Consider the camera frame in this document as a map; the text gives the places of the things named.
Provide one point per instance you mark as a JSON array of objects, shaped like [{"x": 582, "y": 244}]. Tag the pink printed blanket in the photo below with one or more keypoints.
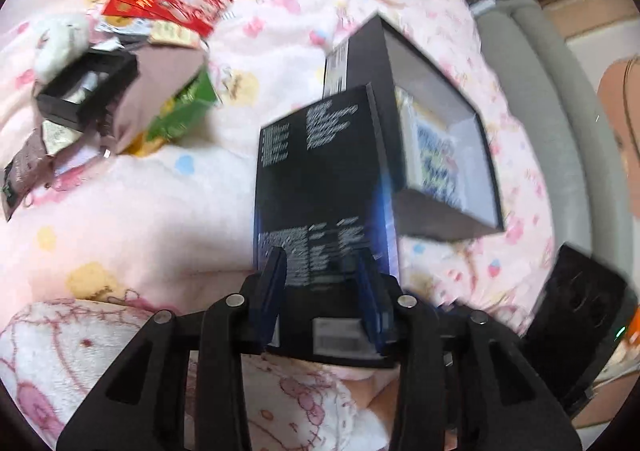
[{"x": 175, "y": 211}]

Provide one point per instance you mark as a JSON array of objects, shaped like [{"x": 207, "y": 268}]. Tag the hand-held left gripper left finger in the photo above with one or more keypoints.
[{"x": 272, "y": 281}]

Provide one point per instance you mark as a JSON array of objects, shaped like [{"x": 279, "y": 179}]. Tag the mauve box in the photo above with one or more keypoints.
[{"x": 155, "y": 81}]

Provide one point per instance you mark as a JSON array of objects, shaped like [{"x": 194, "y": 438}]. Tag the large black box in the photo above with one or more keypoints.
[{"x": 360, "y": 61}]

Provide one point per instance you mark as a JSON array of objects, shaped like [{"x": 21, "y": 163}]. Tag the grey bed frame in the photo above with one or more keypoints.
[{"x": 550, "y": 106}]

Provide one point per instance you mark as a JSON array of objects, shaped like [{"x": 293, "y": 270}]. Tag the pale lilac packet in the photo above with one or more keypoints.
[{"x": 75, "y": 162}]

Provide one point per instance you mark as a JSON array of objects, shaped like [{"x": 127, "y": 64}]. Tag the brown sachet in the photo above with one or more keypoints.
[{"x": 22, "y": 171}]

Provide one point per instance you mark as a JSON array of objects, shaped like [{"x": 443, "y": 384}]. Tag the silver foil packet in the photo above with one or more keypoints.
[{"x": 117, "y": 31}]

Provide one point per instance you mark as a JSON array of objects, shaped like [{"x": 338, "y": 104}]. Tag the peach coloured object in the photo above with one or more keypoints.
[{"x": 617, "y": 131}]

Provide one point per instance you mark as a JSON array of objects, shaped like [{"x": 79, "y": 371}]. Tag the beige sachet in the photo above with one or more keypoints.
[{"x": 57, "y": 137}]

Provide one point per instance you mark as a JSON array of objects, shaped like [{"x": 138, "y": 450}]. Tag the small black tray box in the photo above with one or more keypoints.
[{"x": 50, "y": 103}]

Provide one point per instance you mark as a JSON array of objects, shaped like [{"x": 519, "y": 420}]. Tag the orange object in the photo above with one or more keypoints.
[{"x": 632, "y": 327}]

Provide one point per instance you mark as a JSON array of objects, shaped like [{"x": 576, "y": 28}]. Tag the black printed box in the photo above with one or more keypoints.
[{"x": 320, "y": 171}]

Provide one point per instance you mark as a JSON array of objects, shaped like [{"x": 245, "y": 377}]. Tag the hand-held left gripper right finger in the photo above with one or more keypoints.
[{"x": 367, "y": 296}]

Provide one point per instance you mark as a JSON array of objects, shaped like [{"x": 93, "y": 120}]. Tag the cream label packet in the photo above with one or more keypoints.
[{"x": 172, "y": 33}]

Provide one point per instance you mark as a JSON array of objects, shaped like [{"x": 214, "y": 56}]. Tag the white blue cartoon box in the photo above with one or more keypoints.
[{"x": 430, "y": 151}]

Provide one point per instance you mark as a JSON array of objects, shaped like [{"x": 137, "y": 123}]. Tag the white plush toy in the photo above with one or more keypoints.
[{"x": 60, "y": 46}]

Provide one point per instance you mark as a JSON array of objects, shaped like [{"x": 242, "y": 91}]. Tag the person's bare leg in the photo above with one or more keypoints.
[{"x": 380, "y": 396}]

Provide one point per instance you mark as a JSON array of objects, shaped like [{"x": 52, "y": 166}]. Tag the green yellow snack packet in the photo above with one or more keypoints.
[{"x": 185, "y": 111}]

